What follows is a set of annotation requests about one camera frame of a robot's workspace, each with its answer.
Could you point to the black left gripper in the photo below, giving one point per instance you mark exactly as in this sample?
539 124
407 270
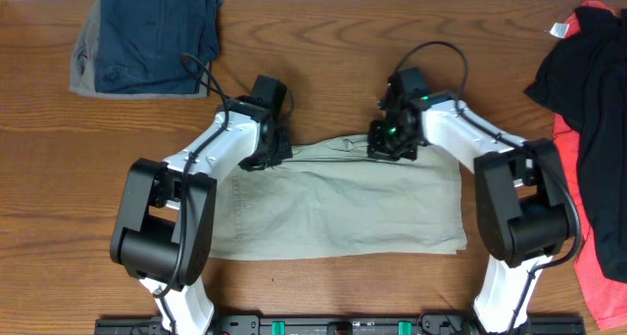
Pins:
273 153

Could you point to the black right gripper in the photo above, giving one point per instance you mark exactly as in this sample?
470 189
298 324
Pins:
387 145

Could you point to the khaki shorts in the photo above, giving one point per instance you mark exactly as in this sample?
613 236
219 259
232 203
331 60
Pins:
332 200

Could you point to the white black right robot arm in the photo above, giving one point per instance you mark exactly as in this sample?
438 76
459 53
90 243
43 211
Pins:
524 210

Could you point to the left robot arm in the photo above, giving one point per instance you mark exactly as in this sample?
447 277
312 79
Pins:
164 228

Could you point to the folded dark blue garment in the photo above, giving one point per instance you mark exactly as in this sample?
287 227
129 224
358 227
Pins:
141 42

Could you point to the black garment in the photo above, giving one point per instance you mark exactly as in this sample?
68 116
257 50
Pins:
583 79

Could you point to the folded grey garment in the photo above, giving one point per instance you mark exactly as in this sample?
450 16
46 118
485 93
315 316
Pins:
82 66

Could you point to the red garment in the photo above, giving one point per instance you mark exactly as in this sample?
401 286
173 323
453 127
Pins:
605 298

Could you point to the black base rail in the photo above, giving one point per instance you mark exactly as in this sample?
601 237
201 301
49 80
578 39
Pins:
427 324

